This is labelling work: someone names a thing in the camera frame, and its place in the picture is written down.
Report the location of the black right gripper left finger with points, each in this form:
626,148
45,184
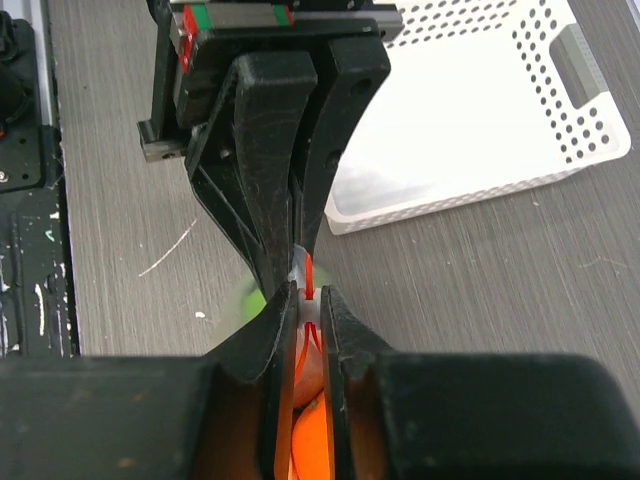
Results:
105,417

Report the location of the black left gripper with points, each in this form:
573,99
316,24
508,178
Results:
238,162

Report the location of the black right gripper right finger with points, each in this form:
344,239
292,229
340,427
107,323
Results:
403,415

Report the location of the clear orange zip bag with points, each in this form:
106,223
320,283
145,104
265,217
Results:
305,350

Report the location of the orange fruit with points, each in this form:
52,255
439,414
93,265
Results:
309,457

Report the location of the green striped ball fruit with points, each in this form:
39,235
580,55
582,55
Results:
250,301

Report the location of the peach fruit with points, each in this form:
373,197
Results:
309,383

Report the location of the white perforated plastic basket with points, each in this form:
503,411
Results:
485,98

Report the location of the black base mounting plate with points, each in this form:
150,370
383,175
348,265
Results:
38,313

